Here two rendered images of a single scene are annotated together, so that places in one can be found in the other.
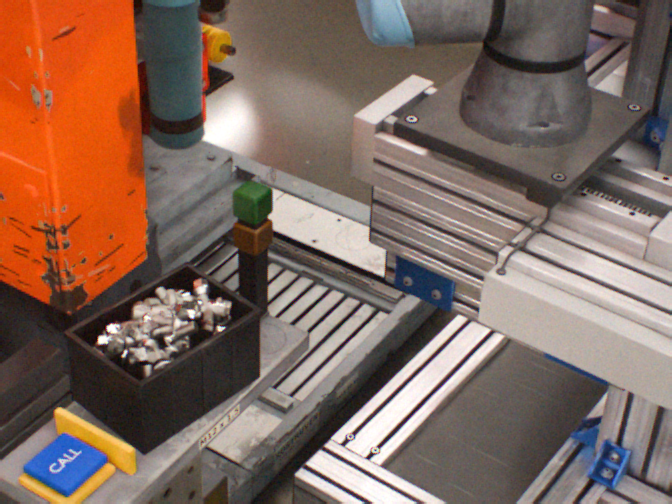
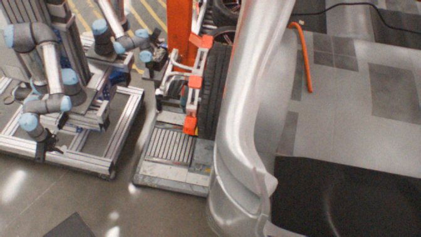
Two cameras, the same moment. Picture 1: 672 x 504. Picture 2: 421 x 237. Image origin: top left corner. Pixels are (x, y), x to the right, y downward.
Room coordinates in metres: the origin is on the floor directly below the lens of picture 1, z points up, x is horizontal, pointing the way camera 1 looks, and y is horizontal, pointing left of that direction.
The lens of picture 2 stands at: (3.34, -0.34, 2.64)
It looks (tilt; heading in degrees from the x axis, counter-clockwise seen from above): 53 degrees down; 152
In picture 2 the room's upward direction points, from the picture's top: 7 degrees clockwise
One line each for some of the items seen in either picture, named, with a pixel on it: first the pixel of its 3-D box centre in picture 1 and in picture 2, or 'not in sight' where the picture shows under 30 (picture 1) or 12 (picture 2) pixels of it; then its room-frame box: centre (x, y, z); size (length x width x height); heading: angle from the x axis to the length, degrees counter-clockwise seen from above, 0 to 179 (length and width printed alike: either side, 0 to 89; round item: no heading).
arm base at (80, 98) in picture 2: not in sight; (73, 93); (1.68, -0.49, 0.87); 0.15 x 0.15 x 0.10
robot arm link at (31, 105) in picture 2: not in sight; (35, 108); (2.06, -0.65, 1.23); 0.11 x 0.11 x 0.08; 84
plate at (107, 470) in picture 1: (67, 474); not in sight; (1.01, 0.30, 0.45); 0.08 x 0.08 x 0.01; 58
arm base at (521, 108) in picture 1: (529, 76); (103, 43); (1.28, -0.21, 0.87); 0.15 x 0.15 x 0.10
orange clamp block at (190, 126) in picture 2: not in sight; (190, 125); (2.17, 0.14, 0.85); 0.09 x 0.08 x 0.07; 148
